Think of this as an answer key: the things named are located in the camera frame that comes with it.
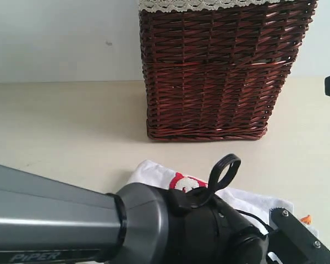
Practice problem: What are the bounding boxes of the white t-shirt with red lettering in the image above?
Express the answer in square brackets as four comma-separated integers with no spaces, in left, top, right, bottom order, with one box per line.
[126,158,320,240]

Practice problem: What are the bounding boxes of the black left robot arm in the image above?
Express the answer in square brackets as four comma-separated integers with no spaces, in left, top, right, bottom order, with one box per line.
[0,155,268,263]

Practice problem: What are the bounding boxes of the brown wicker basket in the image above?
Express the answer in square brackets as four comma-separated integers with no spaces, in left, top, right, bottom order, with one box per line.
[139,1,317,141]

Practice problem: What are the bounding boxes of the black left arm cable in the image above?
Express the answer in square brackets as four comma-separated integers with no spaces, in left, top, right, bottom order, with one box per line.
[186,153,242,208]

